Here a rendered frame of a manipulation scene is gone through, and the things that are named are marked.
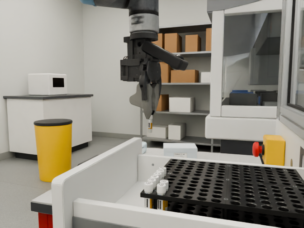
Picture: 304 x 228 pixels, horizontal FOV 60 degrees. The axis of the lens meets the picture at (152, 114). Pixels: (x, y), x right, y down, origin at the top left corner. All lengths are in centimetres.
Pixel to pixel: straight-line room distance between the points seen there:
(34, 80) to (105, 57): 169
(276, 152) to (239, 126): 51
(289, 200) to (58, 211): 29
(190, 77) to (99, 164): 391
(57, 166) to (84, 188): 269
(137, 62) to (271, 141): 39
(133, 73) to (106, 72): 470
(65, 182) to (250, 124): 98
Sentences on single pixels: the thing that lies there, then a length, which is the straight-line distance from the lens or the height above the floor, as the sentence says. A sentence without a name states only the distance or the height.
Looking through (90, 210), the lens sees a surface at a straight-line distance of 37.
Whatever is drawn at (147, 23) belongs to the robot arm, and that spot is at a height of 119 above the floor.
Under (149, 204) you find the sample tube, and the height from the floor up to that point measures 88.
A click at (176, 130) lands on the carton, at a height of 31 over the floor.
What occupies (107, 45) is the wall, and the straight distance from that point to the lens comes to 539.
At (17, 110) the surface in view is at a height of 70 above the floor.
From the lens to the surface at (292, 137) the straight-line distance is 65.
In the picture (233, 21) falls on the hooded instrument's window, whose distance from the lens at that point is 126.
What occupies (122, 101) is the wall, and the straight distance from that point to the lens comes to 519.
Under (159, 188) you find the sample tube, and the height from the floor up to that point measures 91.
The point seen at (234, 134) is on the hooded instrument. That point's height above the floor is 83.
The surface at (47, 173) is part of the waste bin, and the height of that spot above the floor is 11.
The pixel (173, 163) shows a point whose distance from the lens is 51.
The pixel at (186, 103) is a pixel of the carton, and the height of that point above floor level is 76.
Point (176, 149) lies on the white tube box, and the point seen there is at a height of 81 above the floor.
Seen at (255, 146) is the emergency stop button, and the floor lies 89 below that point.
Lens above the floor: 104
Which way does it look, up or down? 6 degrees down
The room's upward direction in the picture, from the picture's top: straight up
